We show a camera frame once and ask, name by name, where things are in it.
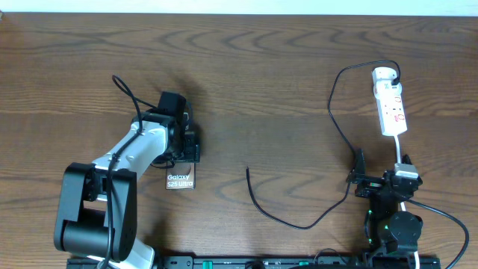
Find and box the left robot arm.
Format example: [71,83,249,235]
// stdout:
[53,110,199,268]

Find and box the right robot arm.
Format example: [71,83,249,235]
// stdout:
[347,149,423,268]

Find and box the white charger plug adapter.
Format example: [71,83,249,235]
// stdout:
[372,67,400,87]

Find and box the white power strip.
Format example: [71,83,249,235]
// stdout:
[373,81,407,137]

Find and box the white power strip cord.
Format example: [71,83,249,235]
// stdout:
[394,134,403,164]

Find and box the black charger cable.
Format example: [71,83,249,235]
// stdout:
[245,59,402,230]

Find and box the black left camera cable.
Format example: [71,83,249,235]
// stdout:
[97,74,160,269]

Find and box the black camera cable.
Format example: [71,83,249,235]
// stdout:
[97,74,160,269]
[405,197,471,269]

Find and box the black right camera cable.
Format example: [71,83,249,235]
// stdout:
[405,197,471,269]

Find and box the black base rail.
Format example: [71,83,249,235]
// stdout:
[66,255,441,269]

